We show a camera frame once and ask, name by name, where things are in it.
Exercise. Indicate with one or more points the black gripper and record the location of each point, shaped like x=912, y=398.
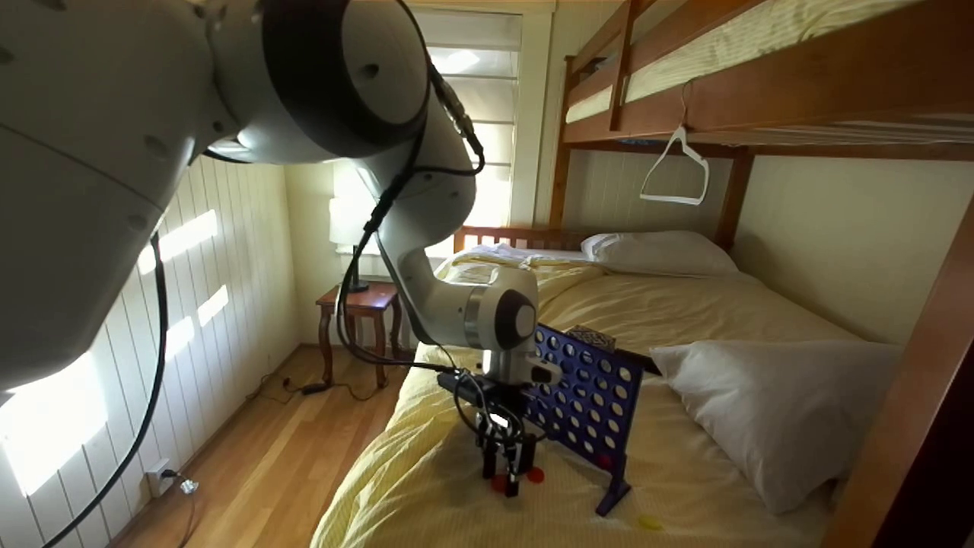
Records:
x=507, y=414

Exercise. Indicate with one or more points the white window blind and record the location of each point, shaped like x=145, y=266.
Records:
x=488, y=102

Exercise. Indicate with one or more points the white clothes hanger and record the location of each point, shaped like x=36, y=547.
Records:
x=671, y=198

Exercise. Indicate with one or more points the blue connect four grid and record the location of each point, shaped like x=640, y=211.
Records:
x=598, y=406

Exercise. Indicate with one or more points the table lamp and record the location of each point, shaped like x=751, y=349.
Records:
x=343, y=223

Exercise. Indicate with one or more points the wall outlet with plug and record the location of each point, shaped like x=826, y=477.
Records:
x=168, y=477

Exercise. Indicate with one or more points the wooden bunk bed frame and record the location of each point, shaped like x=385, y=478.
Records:
x=811, y=94

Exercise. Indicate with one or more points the orange game disc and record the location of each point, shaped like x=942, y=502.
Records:
x=537, y=472

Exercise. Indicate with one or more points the small wooden side table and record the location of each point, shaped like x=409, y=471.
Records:
x=355, y=300

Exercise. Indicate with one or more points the upper bunk mattress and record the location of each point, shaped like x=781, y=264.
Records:
x=771, y=36

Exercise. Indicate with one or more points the yellow bed blanket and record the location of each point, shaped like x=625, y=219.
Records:
x=437, y=487

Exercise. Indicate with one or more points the yellow game disc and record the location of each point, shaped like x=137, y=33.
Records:
x=646, y=526

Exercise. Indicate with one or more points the flat white pillow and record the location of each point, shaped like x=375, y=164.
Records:
x=659, y=250

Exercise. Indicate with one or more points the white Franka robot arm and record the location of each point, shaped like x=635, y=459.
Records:
x=101, y=154

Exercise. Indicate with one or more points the large white pillow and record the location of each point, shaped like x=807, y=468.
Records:
x=781, y=414

